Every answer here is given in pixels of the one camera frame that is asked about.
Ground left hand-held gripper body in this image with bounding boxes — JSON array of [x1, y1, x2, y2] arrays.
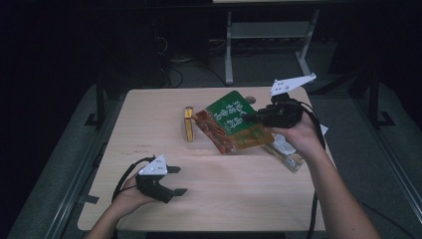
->
[[135, 153, 175, 204]]

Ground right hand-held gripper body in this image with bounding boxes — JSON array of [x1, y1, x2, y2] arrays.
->
[[256, 73, 317, 129]]

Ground green and red snack packet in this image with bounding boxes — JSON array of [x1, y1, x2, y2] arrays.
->
[[193, 90, 276, 155]]

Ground clear plastic container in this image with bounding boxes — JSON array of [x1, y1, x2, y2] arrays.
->
[[181, 105, 221, 151]]

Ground gold and red box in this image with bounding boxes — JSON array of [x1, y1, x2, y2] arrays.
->
[[183, 106, 195, 143]]

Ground person's left hand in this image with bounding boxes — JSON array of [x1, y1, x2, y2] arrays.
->
[[106, 174, 157, 217]]

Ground person's right hand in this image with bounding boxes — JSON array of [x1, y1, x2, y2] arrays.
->
[[268, 111, 324, 159]]

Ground white and orange food packet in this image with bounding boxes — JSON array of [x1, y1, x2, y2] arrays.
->
[[263, 123, 329, 174]]

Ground grey tape strip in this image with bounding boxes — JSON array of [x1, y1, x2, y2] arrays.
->
[[79, 194, 101, 205]]

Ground black metal stand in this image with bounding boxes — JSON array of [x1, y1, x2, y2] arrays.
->
[[367, 68, 396, 129], [84, 72, 107, 129]]

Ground left hand-held gripper cable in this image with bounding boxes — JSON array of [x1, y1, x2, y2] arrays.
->
[[111, 155, 156, 202]]

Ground hand-held gripper cable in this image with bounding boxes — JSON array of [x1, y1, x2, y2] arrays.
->
[[111, 155, 156, 202], [299, 100, 326, 239]]

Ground black floor cables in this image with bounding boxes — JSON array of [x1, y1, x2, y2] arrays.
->
[[161, 58, 229, 90]]

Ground white metal table frame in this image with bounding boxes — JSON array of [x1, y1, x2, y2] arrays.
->
[[224, 8, 321, 86]]

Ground right hand-held gripper cable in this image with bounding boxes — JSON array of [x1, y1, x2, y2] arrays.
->
[[299, 100, 326, 239]]

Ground black floor cable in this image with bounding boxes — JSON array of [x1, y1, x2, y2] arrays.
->
[[358, 200, 416, 239]]

